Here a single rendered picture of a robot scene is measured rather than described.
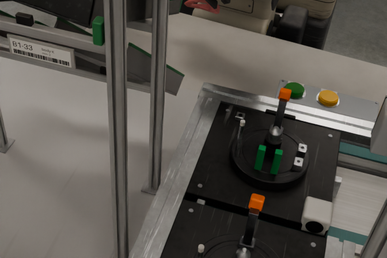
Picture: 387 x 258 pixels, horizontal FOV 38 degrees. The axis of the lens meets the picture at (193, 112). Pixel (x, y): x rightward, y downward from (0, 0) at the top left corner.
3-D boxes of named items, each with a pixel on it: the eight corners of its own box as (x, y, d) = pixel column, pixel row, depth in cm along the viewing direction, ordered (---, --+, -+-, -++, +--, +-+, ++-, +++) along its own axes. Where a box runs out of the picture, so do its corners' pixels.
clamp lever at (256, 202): (241, 235, 86) (251, 192, 83) (254, 239, 86) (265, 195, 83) (238, 248, 83) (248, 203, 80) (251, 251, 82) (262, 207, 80)
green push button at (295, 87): (285, 87, 120) (287, 79, 118) (303, 91, 119) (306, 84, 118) (281, 98, 117) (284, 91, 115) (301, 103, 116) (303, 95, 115)
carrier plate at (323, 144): (219, 109, 113) (220, 101, 112) (338, 139, 110) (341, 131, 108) (184, 198, 96) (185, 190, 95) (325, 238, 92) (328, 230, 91)
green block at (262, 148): (255, 164, 98) (259, 144, 94) (262, 166, 98) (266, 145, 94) (253, 169, 97) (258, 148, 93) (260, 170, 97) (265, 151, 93)
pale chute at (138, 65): (118, 74, 113) (126, 53, 113) (176, 96, 110) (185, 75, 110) (46, 43, 86) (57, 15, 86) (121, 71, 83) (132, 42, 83)
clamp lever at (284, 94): (271, 125, 104) (281, 86, 101) (282, 128, 104) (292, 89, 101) (269, 132, 101) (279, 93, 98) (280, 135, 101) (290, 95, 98)
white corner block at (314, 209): (302, 209, 96) (306, 194, 94) (328, 216, 96) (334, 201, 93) (298, 231, 93) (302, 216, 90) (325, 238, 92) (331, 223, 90)
